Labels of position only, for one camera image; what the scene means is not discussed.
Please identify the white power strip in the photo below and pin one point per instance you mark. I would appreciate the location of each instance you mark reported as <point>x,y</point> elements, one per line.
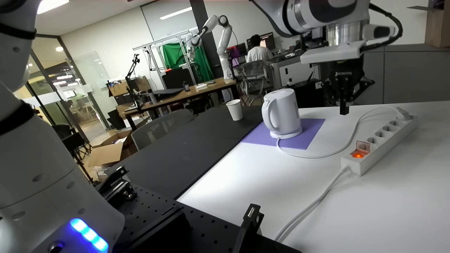
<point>383,140</point>

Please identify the aluminium frame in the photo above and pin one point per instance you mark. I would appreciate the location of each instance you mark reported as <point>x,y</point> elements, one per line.
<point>154,44</point>

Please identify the wooden table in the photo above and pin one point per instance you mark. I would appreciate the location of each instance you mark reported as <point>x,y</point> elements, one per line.
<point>182,94</point>

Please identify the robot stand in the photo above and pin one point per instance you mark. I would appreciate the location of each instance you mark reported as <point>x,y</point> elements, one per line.
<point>165,225</point>

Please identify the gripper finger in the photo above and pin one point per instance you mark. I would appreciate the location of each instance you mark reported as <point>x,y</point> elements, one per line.
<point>341,105</point>
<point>362,88</point>

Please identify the white paper cup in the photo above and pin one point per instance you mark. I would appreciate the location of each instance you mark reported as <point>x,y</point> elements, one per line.
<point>235,109</point>

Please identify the grey folding chair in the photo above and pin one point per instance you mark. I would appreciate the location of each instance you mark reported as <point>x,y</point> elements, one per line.
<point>255,72</point>

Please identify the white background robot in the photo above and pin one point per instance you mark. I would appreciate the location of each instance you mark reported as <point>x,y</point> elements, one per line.
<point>225,42</point>

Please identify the cardboard box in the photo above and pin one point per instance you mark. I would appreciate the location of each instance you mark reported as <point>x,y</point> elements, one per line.
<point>121,88</point>

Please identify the person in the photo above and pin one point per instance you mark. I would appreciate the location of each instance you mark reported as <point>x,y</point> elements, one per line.
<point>258,53</point>

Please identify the black chair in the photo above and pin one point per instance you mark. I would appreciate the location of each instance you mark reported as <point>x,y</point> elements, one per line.
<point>72,140</point>

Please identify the wooden shelf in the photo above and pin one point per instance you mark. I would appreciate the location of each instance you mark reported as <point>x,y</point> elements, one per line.
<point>437,24</point>

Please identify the camera on mount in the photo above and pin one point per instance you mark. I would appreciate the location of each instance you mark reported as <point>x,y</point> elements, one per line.
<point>133,84</point>

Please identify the heap of cardboard boxes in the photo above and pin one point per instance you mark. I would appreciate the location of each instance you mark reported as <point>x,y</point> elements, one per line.
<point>109,153</point>

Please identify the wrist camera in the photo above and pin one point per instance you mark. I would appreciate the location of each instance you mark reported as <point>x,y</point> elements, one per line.
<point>330,53</point>

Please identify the white cabinet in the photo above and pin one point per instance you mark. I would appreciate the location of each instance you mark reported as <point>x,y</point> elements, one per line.
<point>291,72</point>

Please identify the green cloth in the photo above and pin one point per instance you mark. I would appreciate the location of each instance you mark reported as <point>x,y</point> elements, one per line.
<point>175,54</point>

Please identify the white electric kettle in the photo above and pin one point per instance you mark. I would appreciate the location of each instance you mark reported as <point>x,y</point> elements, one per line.
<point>281,112</point>

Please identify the grey office chair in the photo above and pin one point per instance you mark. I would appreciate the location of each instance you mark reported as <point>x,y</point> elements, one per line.
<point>158,128</point>

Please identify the black clamp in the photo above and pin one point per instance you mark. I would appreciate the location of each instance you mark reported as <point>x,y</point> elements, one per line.
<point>116,182</point>
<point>249,225</point>

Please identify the row of monitors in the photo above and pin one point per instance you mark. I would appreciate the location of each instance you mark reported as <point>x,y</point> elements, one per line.
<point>269,39</point>

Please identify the purple mat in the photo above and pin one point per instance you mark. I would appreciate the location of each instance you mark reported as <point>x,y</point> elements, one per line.
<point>309,133</point>

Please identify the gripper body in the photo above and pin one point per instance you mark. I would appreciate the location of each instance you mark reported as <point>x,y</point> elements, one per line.
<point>342,72</point>

